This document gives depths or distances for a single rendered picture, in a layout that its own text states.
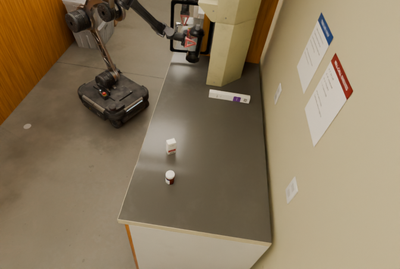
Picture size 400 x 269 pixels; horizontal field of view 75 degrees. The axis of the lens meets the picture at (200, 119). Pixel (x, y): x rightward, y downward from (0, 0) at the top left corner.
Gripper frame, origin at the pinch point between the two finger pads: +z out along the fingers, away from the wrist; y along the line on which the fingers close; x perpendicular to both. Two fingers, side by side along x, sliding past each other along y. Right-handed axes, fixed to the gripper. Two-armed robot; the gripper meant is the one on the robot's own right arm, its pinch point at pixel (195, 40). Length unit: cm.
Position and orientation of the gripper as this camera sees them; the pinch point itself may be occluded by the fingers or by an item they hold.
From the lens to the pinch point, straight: 187.4
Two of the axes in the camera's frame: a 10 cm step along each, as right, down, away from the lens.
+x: -1.6, 6.6, 7.3
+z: 9.8, 1.7, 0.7
